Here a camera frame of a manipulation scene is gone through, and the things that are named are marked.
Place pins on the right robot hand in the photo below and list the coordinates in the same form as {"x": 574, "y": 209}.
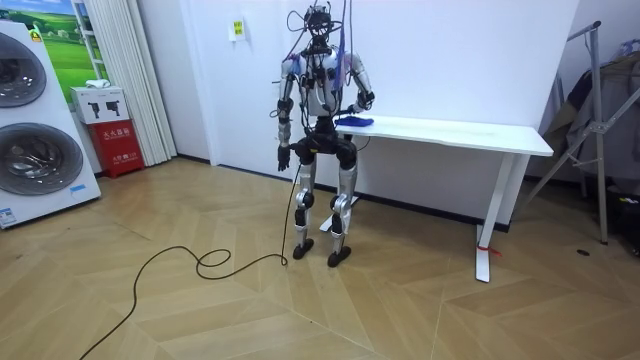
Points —
{"x": 353, "y": 108}

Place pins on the white pleated curtain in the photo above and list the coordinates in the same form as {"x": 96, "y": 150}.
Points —
{"x": 130, "y": 80}

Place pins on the white ladder frame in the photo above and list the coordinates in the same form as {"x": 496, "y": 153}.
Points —
{"x": 90, "y": 45}

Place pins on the black bag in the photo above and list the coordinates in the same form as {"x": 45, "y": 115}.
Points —
{"x": 626, "y": 220}

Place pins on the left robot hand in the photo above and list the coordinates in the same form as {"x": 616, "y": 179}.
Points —
{"x": 283, "y": 157}

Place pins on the white wall switch yellow label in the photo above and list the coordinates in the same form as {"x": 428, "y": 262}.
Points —
{"x": 237, "y": 30}

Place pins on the blue cloth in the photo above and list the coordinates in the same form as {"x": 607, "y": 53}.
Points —
{"x": 354, "y": 121}

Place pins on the robot body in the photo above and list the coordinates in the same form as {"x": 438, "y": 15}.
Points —
{"x": 320, "y": 95}

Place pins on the robot legs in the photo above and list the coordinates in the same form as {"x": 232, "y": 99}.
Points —
{"x": 345, "y": 200}

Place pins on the white cardboard box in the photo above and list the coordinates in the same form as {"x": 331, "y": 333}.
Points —
{"x": 100, "y": 105}

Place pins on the grey metal clothes rack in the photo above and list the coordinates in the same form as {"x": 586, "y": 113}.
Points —
{"x": 597, "y": 135}

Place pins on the grey hanging clothes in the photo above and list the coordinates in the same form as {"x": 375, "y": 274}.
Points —
{"x": 620, "y": 130}

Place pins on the white washing machine tower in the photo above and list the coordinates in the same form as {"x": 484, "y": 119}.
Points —
{"x": 40, "y": 150}

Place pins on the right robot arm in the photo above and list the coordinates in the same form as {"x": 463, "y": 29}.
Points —
{"x": 364, "y": 82}

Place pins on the small black floor disc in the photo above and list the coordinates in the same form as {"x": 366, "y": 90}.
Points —
{"x": 583, "y": 252}

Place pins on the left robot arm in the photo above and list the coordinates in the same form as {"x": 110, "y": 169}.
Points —
{"x": 286, "y": 100}

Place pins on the green landscape wall poster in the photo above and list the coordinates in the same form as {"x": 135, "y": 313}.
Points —
{"x": 60, "y": 45}

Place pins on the white desk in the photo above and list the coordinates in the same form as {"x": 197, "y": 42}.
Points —
{"x": 450, "y": 134}

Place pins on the red fire equipment box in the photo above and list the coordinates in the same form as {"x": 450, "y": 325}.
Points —
{"x": 116, "y": 147}

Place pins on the small white device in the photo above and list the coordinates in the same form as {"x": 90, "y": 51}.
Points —
{"x": 97, "y": 83}

